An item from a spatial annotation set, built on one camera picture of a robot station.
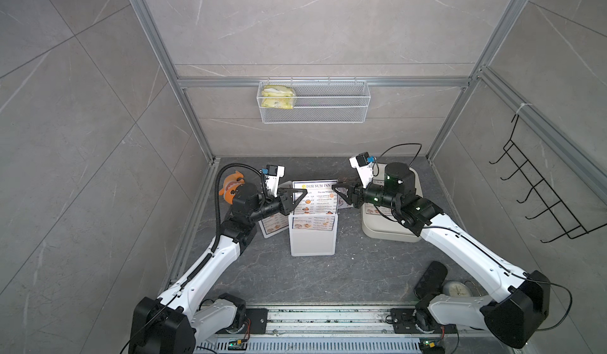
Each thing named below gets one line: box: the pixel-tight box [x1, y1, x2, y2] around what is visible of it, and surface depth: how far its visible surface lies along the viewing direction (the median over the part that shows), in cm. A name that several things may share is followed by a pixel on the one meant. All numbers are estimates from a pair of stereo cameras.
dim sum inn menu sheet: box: [292, 179, 340, 215], surface depth 73 cm
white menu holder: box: [288, 213, 340, 257], surface depth 83 cm
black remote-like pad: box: [414, 260, 448, 300], surface depth 81 cm
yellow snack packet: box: [260, 84, 295, 110], surface depth 89 cm
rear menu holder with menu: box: [257, 212, 291, 239], surface depth 92 cm
